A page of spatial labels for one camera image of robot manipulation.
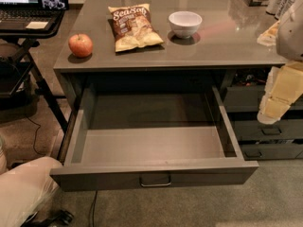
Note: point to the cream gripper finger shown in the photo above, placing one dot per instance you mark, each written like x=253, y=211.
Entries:
x=284, y=86

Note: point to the red apple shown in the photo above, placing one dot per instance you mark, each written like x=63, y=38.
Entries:
x=80, y=45

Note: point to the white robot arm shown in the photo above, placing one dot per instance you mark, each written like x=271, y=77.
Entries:
x=289, y=36

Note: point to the grey middle side drawer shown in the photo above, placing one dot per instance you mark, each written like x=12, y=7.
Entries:
x=281, y=130

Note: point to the grey lower side drawer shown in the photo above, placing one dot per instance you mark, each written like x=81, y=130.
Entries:
x=272, y=151

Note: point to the open grey top drawer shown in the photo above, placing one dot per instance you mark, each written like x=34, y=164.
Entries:
x=117, y=138

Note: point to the white ceramic bowl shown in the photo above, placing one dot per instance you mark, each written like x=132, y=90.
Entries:
x=184, y=23

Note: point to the sea salt chips bag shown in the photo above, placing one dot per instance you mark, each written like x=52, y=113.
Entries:
x=133, y=27

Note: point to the grey cabinet counter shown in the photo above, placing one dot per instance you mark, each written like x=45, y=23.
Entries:
x=222, y=52

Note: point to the black smartphone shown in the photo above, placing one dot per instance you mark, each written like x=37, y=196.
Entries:
x=55, y=4

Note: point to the yellow sticky note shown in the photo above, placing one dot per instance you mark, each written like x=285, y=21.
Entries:
x=36, y=25

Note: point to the black laptop stand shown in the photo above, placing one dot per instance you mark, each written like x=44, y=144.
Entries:
x=16, y=63

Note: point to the black laptop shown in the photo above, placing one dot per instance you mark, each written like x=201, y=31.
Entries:
x=15, y=15

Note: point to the metal drawer handle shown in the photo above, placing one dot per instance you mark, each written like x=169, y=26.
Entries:
x=155, y=180

